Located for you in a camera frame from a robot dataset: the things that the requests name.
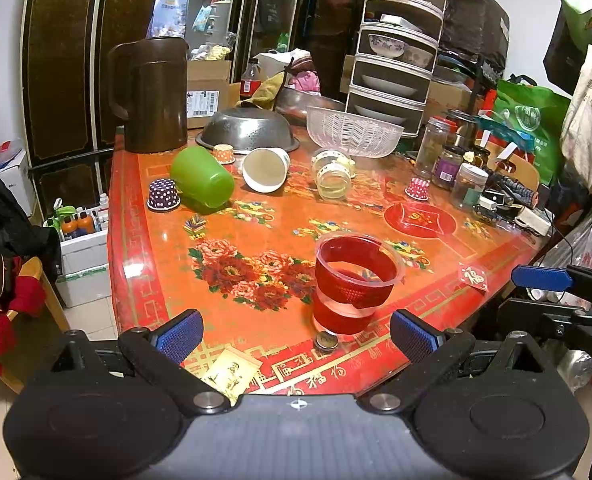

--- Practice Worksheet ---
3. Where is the pink cloth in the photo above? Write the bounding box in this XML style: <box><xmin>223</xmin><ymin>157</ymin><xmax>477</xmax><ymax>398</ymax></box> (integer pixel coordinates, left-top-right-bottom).
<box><xmin>291</xmin><ymin>71</ymin><xmax>322</xmax><ymax>93</ymax></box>

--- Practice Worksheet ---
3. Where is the clear glass jar lying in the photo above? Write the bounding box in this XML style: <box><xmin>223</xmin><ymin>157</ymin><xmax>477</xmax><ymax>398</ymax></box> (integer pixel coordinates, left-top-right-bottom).
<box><xmin>312</xmin><ymin>147</ymin><xmax>357</xmax><ymax>201</ymax></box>

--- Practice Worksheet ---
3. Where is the red diamond paper sticker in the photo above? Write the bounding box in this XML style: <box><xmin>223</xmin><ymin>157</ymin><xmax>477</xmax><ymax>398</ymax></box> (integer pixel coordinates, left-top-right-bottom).
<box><xmin>458</xmin><ymin>262</ymin><xmax>492</xmax><ymax>292</ymax></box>

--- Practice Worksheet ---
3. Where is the white plastic bag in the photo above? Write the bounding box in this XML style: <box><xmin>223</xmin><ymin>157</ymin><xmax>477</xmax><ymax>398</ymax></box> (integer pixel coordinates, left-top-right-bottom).
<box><xmin>536</xmin><ymin>205</ymin><xmax>592</xmax><ymax>311</ymax></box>

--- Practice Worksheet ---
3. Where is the black hair roller brush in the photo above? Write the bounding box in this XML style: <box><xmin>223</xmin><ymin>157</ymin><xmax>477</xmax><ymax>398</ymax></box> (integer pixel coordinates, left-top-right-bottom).
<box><xmin>486</xmin><ymin>170</ymin><xmax>542</xmax><ymax>207</ymax></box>

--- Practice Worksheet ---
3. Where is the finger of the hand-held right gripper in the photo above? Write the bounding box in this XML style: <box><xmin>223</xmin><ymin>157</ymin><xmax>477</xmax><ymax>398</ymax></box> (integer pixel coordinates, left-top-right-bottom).
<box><xmin>512</xmin><ymin>264</ymin><xmax>592</xmax><ymax>307</ymax></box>
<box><xmin>496</xmin><ymin>297</ymin><xmax>592</xmax><ymax>357</ymax></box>

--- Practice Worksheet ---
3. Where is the yellow picture card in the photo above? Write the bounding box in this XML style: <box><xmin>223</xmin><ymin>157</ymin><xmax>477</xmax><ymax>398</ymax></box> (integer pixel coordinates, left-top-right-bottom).
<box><xmin>201</xmin><ymin>347</ymin><xmax>262</xmax><ymax>406</ymax></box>

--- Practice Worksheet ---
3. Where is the red transparent plastic cup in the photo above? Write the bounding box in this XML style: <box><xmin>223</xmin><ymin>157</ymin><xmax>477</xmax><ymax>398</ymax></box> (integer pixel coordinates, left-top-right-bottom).
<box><xmin>312</xmin><ymin>232</ymin><xmax>407</xmax><ymax>336</ymax></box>

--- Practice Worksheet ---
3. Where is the tall glass jar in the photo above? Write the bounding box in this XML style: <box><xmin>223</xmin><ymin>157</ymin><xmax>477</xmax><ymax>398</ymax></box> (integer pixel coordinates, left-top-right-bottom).
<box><xmin>415</xmin><ymin>116</ymin><xmax>452</xmax><ymax>179</ymax></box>

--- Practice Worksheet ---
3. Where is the blue patterned ceramic bowl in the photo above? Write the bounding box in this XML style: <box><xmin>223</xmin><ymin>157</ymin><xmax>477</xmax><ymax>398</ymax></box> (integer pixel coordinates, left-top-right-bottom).
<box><xmin>367</xmin><ymin>34</ymin><xmax>408</xmax><ymax>58</ymax></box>

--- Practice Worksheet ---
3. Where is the black and red clothing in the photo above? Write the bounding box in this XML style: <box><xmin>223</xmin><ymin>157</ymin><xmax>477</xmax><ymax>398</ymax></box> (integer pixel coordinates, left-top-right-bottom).
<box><xmin>0</xmin><ymin>142</ymin><xmax>62</xmax><ymax>376</ymax></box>

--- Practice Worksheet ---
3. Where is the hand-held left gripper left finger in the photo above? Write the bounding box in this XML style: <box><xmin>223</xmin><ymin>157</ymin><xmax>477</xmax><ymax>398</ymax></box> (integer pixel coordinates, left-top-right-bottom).
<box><xmin>41</xmin><ymin>309</ymin><xmax>232</xmax><ymax>417</ymax></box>

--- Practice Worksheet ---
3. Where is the white paper cup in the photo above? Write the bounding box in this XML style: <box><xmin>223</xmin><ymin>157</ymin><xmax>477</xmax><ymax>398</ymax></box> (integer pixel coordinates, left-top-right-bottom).
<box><xmin>241</xmin><ymin>147</ymin><xmax>291</xmax><ymax>193</ymax></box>

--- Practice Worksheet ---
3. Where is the white power adapter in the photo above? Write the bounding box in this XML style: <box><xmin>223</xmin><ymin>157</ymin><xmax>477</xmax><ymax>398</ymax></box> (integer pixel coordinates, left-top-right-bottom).
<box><xmin>515</xmin><ymin>205</ymin><xmax>553</xmax><ymax>237</ymax></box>

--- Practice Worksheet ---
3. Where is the red floral tablecloth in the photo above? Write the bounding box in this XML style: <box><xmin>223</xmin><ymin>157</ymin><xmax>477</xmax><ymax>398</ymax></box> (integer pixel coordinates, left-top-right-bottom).
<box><xmin>107</xmin><ymin>125</ymin><xmax>552</xmax><ymax>397</ymax></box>

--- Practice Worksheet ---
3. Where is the black and green bag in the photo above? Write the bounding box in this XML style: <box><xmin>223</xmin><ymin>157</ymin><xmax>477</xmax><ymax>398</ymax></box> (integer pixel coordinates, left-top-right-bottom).
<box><xmin>543</xmin><ymin>0</ymin><xmax>592</xmax><ymax>96</ymax></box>

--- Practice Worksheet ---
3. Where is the pink polka-dot paper cup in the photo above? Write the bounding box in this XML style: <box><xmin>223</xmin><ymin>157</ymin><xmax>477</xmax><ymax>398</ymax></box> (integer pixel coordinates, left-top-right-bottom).
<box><xmin>405</xmin><ymin>178</ymin><xmax>431</xmax><ymax>201</ymax></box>

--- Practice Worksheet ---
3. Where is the metal basin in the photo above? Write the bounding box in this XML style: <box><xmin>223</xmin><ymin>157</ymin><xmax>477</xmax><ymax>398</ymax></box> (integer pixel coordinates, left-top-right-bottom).
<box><xmin>275</xmin><ymin>85</ymin><xmax>347</xmax><ymax>115</ymax></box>

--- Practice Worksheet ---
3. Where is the clear jar with white lid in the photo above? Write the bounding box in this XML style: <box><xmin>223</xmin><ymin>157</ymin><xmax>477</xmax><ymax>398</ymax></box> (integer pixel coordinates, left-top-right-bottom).
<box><xmin>450</xmin><ymin>163</ymin><xmax>489</xmax><ymax>209</ymax></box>

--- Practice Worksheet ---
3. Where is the cola bottle with red cap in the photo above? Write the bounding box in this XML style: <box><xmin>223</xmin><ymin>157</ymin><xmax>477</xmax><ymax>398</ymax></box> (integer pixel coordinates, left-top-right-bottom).
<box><xmin>239</xmin><ymin>58</ymin><xmax>262</xmax><ymax>102</ymax></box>

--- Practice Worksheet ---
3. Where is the brown plastic pitcher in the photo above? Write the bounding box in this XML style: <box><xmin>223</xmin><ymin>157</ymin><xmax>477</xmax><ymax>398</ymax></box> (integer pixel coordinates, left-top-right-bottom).
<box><xmin>107</xmin><ymin>36</ymin><xmax>191</xmax><ymax>154</ymax></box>

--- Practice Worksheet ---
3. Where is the green plastic cup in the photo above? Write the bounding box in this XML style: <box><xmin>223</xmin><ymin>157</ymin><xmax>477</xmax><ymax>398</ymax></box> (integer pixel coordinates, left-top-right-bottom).
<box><xmin>169</xmin><ymin>146</ymin><xmax>236</xmax><ymax>209</ymax></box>

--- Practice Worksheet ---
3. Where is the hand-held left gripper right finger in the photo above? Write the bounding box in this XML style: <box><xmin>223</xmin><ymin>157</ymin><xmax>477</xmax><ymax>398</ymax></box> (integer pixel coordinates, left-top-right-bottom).
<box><xmin>358</xmin><ymin>310</ymin><xmax>552</xmax><ymax>415</ymax></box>

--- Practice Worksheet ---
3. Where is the tiered white dish rack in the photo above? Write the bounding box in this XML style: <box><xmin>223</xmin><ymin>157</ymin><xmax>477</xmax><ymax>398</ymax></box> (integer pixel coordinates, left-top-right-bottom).
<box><xmin>345</xmin><ymin>0</ymin><xmax>448</xmax><ymax>137</ymax></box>

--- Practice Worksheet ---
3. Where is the white foam box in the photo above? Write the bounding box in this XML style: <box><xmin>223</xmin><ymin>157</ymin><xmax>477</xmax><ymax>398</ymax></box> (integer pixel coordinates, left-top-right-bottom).
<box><xmin>43</xmin><ymin>195</ymin><xmax>113</xmax><ymax>308</ymax></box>

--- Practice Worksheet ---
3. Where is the wooden chair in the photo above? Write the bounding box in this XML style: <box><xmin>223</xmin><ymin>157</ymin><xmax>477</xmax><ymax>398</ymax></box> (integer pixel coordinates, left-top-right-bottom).
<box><xmin>0</xmin><ymin>256</ymin><xmax>72</xmax><ymax>395</ymax></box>

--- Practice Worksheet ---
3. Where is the clear plastic basket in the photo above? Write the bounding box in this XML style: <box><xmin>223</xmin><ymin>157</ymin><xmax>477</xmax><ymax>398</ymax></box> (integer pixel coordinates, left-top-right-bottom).
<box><xmin>306</xmin><ymin>105</ymin><xmax>406</xmax><ymax>158</ymax></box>

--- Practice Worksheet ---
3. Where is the black fabric case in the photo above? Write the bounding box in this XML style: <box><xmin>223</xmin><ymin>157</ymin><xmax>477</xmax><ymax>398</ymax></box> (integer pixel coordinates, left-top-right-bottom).
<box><xmin>438</xmin><ymin>0</ymin><xmax>510</xmax><ymax>73</ymax></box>

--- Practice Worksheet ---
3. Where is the purple polka-dot paper cup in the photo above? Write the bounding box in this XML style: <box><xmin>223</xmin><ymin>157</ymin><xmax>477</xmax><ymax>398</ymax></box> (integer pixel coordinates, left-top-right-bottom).
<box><xmin>147</xmin><ymin>178</ymin><xmax>182</xmax><ymax>212</ymax></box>

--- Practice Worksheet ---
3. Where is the blue plastic package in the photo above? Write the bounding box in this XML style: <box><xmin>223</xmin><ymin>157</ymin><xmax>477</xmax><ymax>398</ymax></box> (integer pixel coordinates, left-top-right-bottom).
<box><xmin>146</xmin><ymin>0</ymin><xmax>194</xmax><ymax>39</ymax></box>

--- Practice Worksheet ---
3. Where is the purple label glass jar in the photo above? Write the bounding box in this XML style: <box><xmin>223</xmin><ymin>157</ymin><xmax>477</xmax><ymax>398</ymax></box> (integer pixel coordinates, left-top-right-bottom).
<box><xmin>432</xmin><ymin>146</ymin><xmax>464</xmax><ymax>190</ymax></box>

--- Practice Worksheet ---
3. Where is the small toy car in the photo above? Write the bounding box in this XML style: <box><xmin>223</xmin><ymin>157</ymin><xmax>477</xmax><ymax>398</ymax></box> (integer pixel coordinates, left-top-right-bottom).
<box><xmin>473</xmin><ymin>192</ymin><xmax>509</xmax><ymax>222</ymax></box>

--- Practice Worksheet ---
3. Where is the white cardboard box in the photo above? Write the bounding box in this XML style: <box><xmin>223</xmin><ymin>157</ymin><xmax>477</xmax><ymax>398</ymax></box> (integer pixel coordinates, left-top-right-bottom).
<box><xmin>0</xmin><ymin>140</ymin><xmax>36</xmax><ymax>218</ymax></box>

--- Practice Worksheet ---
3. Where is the yellow cloth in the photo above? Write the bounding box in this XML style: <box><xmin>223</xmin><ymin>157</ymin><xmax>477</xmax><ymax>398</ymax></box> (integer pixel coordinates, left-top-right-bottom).
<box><xmin>236</xmin><ymin>72</ymin><xmax>287</xmax><ymax>110</ymax></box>

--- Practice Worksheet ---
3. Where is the metal colander bowl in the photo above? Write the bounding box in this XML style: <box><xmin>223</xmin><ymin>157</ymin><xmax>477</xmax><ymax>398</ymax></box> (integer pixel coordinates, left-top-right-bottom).
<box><xmin>195</xmin><ymin>107</ymin><xmax>301</xmax><ymax>155</ymax></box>

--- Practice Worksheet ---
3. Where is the green shopping bag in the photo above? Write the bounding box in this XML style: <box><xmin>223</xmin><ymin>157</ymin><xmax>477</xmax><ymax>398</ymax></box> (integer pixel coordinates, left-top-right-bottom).
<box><xmin>491</xmin><ymin>77</ymin><xmax>572</xmax><ymax>186</ymax></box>

